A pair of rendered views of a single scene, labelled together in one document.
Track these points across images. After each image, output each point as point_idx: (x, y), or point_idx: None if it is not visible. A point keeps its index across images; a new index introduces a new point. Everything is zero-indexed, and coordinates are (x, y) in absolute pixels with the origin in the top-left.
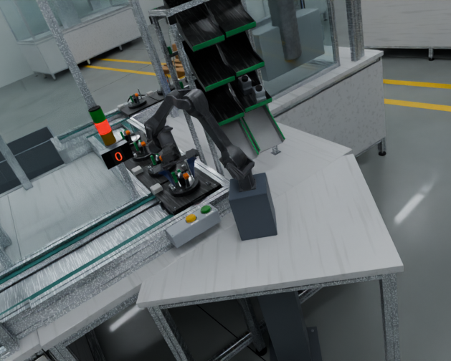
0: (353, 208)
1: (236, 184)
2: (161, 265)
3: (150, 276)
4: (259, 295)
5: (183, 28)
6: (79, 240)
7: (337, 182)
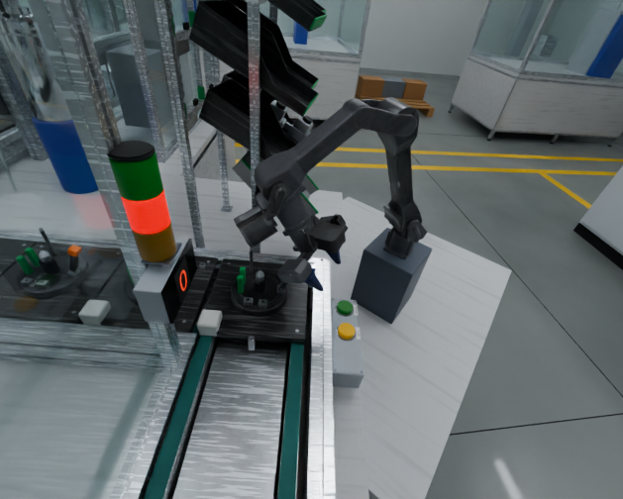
0: (421, 242)
1: (384, 251)
2: (352, 433)
3: (364, 466)
4: None
5: None
6: None
7: (375, 225)
